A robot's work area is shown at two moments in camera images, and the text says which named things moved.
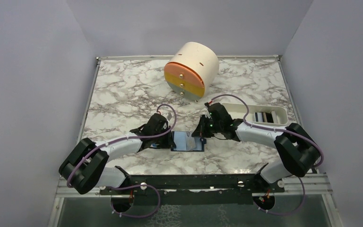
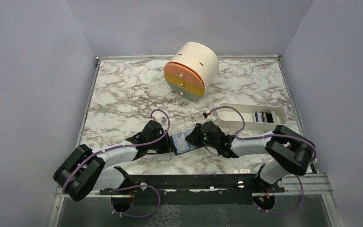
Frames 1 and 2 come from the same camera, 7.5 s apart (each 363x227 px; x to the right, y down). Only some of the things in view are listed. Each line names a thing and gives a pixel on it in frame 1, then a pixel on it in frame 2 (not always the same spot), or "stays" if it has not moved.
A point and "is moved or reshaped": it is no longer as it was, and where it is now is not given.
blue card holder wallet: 185,142 is moved or reshaped
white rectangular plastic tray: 264,114 stays
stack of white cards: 275,117 stays
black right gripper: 200,131 to 193,138
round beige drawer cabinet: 192,71 stays
